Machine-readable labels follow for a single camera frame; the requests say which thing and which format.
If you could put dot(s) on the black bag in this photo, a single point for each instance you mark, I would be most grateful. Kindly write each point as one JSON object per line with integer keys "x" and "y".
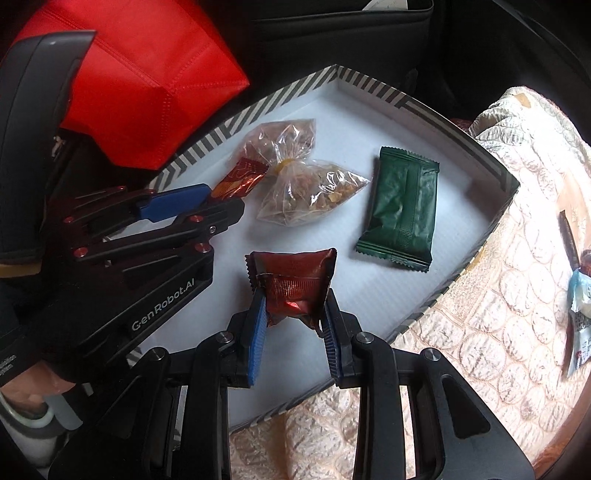
{"x": 92, "y": 166}

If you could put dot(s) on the striped cardboard box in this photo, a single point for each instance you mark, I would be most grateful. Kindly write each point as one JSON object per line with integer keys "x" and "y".
{"x": 323, "y": 138}

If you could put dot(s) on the black car seat back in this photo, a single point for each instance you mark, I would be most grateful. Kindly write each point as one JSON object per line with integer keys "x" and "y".
{"x": 323, "y": 37}

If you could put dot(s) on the dark green snack packet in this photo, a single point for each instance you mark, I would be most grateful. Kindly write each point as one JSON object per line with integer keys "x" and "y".
{"x": 401, "y": 203}

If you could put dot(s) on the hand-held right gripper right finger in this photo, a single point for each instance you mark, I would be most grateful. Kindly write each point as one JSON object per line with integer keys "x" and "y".
{"x": 331, "y": 341}

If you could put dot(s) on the dark red foil snack packet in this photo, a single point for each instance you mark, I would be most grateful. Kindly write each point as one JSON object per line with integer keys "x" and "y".
{"x": 291, "y": 281}

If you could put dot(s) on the person's left hand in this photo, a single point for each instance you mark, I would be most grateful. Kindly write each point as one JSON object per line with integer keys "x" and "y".
{"x": 32, "y": 386}

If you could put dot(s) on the clear plastic snack bag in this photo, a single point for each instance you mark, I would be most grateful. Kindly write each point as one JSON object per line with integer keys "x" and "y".
{"x": 304, "y": 194}
{"x": 277, "y": 138}

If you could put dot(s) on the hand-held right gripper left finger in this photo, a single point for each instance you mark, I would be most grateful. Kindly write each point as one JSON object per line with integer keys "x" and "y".
{"x": 256, "y": 341}

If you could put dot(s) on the cream quilted blanket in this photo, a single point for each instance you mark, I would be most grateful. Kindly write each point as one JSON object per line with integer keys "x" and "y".
{"x": 508, "y": 277}

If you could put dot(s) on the red fabric bag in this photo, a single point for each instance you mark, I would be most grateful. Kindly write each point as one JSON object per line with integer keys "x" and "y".
{"x": 138, "y": 69}

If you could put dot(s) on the white blue snack packet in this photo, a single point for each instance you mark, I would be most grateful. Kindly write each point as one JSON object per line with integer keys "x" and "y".
{"x": 581, "y": 295}

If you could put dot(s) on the white paper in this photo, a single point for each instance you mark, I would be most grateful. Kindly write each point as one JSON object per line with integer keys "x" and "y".
{"x": 388, "y": 3}

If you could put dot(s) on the small red orange candy packet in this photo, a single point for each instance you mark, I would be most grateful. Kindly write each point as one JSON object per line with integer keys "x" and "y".
{"x": 240, "y": 177}

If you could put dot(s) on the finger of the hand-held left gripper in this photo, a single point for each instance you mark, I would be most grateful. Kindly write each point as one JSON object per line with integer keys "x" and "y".
{"x": 171, "y": 201}
{"x": 184, "y": 230}

